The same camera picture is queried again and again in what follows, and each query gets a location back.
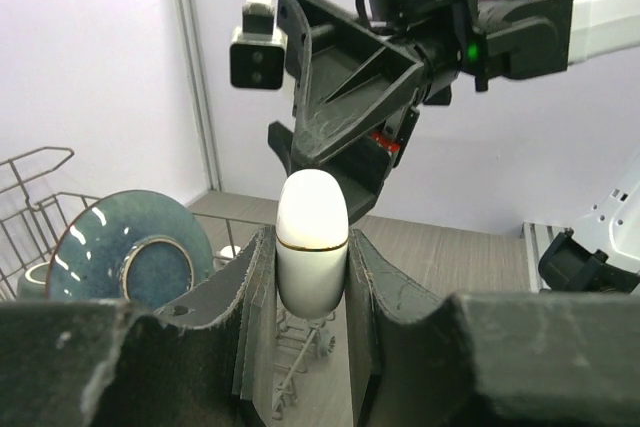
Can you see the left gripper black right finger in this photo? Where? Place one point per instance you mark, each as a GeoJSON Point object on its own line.
{"type": "Point", "coordinates": [485, 359]}

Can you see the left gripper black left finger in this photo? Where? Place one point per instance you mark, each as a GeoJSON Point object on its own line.
{"type": "Point", "coordinates": [205, 359]}

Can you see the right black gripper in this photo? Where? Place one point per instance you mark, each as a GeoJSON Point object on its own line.
{"type": "Point", "coordinates": [349, 82]}

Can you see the white earbud charging case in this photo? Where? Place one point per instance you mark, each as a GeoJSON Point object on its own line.
{"type": "Point", "coordinates": [312, 230]}

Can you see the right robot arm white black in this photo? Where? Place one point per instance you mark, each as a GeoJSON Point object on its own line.
{"type": "Point", "coordinates": [512, 39]}

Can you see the large blue ceramic plate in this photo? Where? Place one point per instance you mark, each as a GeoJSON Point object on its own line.
{"type": "Point", "coordinates": [138, 245]}

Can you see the white rimmed cup behind plate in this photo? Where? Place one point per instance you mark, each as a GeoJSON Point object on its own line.
{"type": "Point", "coordinates": [32, 283]}

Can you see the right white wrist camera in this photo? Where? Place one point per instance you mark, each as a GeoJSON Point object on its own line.
{"type": "Point", "coordinates": [258, 48]}

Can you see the grey wire dish rack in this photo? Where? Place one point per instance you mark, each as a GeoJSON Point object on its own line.
{"type": "Point", "coordinates": [31, 225]}

